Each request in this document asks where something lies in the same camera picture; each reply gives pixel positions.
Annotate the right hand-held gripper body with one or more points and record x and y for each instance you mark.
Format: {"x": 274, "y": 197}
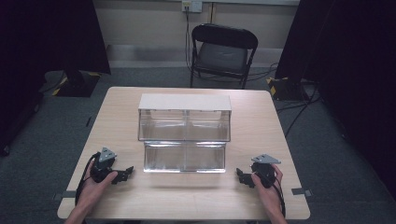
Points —
{"x": 264, "y": 174}

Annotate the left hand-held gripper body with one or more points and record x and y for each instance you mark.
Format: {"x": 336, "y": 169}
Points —
{"x": 101, "y": 166}

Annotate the person's right hand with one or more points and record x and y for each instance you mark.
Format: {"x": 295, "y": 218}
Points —
{"x": 271, "y": 196}

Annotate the person's left hand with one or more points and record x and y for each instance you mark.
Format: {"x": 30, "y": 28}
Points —
{"x": 93, "y": 193}

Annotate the clear acrylic drawer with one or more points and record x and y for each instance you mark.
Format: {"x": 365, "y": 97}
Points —
{"x": 185, "y": 157}

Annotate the clear acrylic cabinet white top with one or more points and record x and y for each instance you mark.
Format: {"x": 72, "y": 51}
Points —
{"x": 185, "y": 119}

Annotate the black stand base striped tape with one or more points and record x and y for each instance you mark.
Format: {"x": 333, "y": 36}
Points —
{"x": 77, "y": 84}
{"x": 285, "y": 88}

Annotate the black folding chair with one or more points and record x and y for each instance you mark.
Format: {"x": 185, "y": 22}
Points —
{"x": 222, "y": 56}

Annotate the dark curtain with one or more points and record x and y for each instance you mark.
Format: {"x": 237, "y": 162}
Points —
{"x": 46, "y": 34}
{"x": 348, "y": 62}

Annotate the white wall outlet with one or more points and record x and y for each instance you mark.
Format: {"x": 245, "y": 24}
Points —
{"x": 192, "y": 5}

